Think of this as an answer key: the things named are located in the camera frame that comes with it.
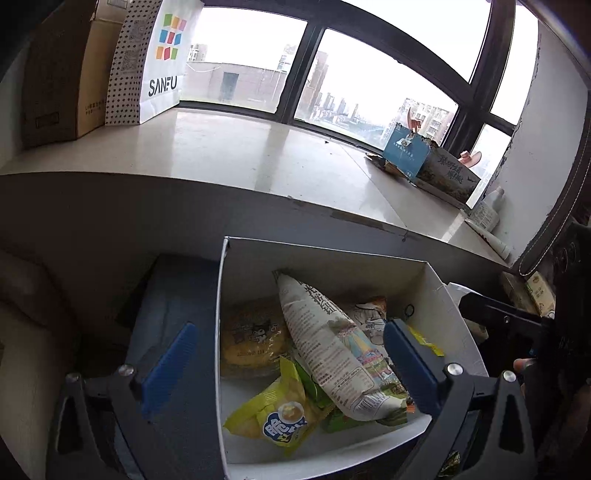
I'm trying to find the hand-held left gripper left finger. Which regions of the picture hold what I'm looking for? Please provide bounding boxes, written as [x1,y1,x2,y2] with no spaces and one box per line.
[46,322,199,480]

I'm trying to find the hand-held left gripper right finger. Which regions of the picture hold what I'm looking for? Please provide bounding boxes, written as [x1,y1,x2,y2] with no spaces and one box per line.
[383,318,539,480]

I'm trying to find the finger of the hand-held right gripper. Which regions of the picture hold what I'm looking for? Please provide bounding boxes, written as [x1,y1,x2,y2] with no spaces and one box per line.
[459,293,555,337]

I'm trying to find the yellow biscuit packet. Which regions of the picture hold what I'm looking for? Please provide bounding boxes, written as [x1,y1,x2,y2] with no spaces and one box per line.
[407,324,445,357]

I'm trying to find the small white snack packet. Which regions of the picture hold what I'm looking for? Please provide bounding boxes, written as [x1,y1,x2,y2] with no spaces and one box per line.
[345,296,389,344]

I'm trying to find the yellow black character snack packet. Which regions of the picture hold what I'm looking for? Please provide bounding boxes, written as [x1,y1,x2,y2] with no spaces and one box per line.
[221,299,293,370]

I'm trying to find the large white printed snack packet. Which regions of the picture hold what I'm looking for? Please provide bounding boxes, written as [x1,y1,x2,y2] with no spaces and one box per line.
[276,271,411,422]

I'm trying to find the green twin snack packet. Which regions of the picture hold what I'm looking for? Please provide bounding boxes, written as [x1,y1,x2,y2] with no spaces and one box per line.
[295,357,409,433]

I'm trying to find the lime yellow snack packet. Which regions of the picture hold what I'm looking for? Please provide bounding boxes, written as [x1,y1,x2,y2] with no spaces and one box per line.
[223,356,326,457]

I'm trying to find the white cardboard box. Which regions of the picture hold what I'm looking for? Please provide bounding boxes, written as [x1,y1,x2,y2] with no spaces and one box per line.
[215,236,490,480]

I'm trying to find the person's right hand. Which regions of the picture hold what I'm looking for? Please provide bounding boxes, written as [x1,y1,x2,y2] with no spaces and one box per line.
[513,357,534,386]

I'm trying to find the green white tissue box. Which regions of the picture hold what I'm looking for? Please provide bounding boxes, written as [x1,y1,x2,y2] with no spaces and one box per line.
[501,271,557,319]

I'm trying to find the white tube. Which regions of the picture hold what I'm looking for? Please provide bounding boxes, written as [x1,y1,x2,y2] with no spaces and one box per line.
[464,218,512,260]

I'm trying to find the white bottle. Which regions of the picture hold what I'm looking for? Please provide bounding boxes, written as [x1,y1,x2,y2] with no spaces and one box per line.
[470,188,505,232]

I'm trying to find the blue printed carton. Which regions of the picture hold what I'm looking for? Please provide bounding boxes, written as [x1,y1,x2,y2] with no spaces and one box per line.
[381,126,482,208]

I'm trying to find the white dotted shopping bag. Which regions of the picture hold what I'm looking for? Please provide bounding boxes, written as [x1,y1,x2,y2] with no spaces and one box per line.
[105,0,205,126]

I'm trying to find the brown cardboard box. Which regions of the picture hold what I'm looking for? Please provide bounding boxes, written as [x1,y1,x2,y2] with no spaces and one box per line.
[21,0,122,149]

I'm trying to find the black window frame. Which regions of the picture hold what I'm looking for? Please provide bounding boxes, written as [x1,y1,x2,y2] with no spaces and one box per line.
[178,0,541,153]

